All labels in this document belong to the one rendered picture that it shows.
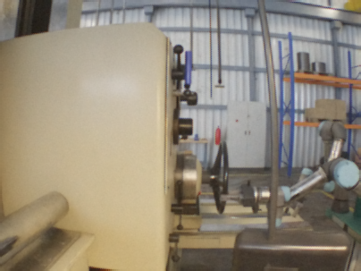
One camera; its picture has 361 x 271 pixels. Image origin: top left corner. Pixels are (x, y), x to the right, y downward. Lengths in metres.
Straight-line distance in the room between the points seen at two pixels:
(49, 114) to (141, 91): 0.33
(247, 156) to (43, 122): 7.71
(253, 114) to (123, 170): 7.59
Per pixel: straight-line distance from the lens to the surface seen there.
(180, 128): 1.06
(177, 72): 0.92
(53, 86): 0.93
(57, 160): 0.93
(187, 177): 1.26
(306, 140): 9.61
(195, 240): 2.11
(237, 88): 8.89
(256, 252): 0.74
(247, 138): 8.30
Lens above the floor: 1.61
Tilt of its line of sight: 5 degrees down
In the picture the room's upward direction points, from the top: 1 degrees clockwise
